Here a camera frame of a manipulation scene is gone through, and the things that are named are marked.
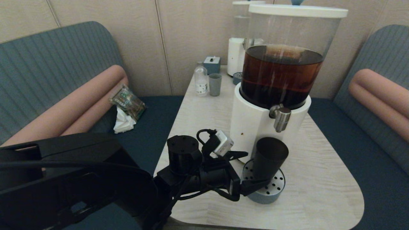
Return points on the blue-grey box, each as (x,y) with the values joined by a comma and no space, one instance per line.
(212,65)

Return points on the dark grey cup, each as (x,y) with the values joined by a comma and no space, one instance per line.
(270,156)

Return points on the snack bag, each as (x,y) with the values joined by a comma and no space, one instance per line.
(127,102)

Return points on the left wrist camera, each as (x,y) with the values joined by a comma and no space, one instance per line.
(223,143)

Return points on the clear plastic bottle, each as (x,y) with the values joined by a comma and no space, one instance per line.
(201,80)

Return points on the light grey cup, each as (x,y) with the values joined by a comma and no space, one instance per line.
(215,85)

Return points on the crumpled white tissue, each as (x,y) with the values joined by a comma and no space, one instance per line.
(123,123)

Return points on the white tea drink dispenser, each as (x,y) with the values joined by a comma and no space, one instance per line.
(274,83)

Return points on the white empty drink dispenser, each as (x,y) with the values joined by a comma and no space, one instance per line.
(235,54)

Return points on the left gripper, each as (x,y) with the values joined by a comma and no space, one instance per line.
(215,177)

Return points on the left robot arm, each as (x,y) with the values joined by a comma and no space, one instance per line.
(80,179)

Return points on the white dispenser lid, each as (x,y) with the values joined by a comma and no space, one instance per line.
(297,11)

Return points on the round perforated drip tray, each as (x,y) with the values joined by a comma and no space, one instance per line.
(271,191)

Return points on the pink bolster cushion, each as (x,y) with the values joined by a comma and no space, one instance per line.
(64,108)
(380,89)
(96,115)
(377,111)

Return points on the blue upholstered bench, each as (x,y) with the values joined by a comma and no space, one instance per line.
(380,153)
(48,67)

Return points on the metal dispenser tap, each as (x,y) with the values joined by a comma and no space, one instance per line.
(281,116)

